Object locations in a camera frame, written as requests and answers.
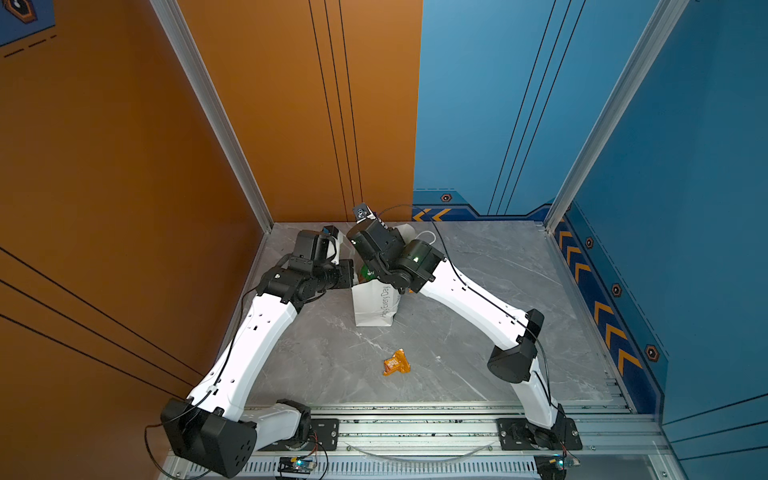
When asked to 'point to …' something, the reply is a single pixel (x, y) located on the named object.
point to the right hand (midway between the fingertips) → (376, 237)
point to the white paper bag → (374, 301)
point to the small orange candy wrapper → (398, 363)
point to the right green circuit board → (554, 466)
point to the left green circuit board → (296, 464)
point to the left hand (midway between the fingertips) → (354, 267)
